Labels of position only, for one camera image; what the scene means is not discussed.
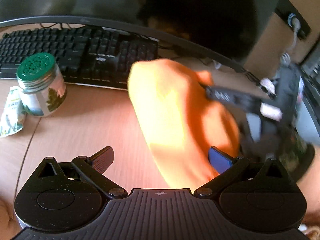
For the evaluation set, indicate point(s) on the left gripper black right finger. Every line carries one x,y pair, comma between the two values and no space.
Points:
228,168

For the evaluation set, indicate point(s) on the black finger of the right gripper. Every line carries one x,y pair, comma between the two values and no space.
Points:
244,101

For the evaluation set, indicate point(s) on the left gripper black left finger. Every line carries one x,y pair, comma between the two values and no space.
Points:
91,170

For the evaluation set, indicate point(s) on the orange garment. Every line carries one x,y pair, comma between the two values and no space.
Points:
178,122

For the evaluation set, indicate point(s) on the crumpled white paper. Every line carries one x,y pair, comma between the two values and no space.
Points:
268,86

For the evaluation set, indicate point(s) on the right computer monitor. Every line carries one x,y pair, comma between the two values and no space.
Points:
307,124

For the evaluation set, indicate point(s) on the left curved monitor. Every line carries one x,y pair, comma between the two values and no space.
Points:
223,30

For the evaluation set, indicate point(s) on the green white packet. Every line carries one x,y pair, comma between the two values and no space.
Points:
13,116

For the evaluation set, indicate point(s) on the green lid jar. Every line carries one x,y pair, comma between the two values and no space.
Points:
42,88

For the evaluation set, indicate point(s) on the black keyboard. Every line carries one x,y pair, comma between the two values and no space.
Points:
86,56

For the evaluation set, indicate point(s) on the black wall power strip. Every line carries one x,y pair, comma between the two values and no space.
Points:
287,12

